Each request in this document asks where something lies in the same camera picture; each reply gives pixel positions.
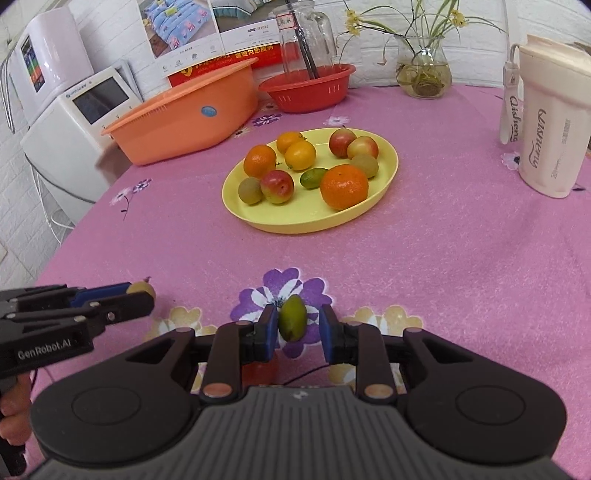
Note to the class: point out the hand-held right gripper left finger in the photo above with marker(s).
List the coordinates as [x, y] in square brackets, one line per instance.
[268, 334]

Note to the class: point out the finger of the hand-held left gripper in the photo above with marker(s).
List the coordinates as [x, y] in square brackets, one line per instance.
[99, 291]
[129, 307]

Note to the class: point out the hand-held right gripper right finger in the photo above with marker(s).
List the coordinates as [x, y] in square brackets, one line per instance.
[328, 334]

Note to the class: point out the yellow green round fruit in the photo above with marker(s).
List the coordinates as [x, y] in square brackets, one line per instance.
[143, 288]

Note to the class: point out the green oval fruit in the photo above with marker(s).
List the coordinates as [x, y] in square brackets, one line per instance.
[292, 318]

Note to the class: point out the yellow plastic plate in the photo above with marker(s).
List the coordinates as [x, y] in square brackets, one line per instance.
[304, 210]

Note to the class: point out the large orange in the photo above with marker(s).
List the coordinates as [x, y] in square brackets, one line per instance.
[345, 187]

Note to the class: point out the brown green kiwi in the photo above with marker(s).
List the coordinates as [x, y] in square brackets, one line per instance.
[365, 165]
[250, 190]

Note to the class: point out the person's left hand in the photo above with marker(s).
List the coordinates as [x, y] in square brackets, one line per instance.
[14, 415]

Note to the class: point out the red round fruit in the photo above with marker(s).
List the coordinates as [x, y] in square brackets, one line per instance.
[261, 371]

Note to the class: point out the white appliance with screen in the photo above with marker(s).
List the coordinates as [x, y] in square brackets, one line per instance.
[60, 152]

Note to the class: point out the pink floral tablecloth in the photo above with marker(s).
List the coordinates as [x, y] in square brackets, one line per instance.
[461, 277]

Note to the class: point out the red-yellow apple front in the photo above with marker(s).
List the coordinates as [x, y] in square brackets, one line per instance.
[277, 186]

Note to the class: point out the red-yellow apple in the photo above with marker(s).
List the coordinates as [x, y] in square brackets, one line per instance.
[363, 147]
[277, 186]

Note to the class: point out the small green lime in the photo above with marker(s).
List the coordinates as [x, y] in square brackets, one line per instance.
[310, 178]

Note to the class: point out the small orange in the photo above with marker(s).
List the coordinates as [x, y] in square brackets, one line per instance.
[288, 140]
[300, 156]
[259, 160]

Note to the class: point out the orange plastic basin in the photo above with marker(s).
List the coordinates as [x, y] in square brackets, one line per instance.
[184, 124]

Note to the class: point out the red-yellow apple right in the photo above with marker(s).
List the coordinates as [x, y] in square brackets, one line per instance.
[363, 147]

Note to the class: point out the red apple back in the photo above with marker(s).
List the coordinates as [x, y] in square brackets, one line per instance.
[341, 141]

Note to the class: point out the red plastic basket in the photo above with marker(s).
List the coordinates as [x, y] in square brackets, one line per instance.
[304, 97]

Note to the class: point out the white water purifier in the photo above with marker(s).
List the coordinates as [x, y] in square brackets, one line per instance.
[51, 55]

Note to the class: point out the glass vase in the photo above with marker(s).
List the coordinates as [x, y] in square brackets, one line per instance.
[422, 74]

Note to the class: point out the glass pitcher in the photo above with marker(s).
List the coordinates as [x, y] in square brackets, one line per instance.
[288, 50]

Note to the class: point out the black chopstick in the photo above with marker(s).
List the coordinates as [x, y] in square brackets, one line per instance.
[308, 42]
[302, 41]

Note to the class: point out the yellow flowered green plant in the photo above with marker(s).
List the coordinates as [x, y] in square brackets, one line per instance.
[457, 18]

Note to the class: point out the white vertical pipe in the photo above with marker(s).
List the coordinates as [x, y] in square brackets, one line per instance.
[509, 16]

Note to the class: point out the bedding wall poster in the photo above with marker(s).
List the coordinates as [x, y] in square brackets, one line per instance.
[184, 27]

